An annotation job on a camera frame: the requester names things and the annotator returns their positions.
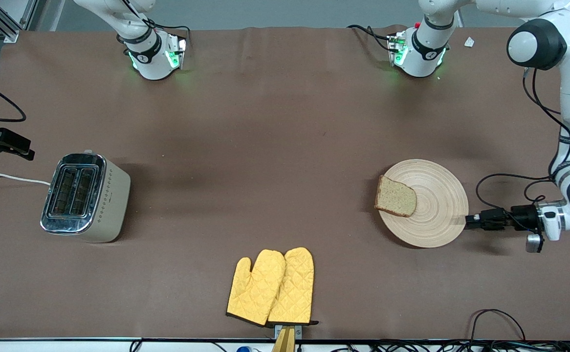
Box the round wooden plate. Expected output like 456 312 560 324
378 159 469 248

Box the brown toast slice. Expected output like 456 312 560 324
374 175 417 218

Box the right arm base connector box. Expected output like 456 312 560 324
165 34 188 70

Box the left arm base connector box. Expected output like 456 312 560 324
387 32 408 67

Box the cream and chrome toaster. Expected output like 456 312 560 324
40 150 132 243

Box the yellow quilted oven mitt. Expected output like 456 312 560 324
267 247 319 326

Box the brown table cover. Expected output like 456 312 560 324
0 25 570 341

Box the yellow oven mitt with thumb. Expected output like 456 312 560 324
226 250 286 327

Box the white toaster power cable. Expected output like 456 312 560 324
0 173 52 186

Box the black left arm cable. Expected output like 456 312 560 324
476 67 570 231

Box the black looped cable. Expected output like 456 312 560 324
469 309 526 342

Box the aluminium frame profile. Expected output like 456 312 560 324
0 0 51 44

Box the black right base cable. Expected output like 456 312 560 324
124 0 192 39

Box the black base cable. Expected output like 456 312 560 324
347 24 394 52
124 0 192 39

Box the black left base cable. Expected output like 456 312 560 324
347 24 394 52

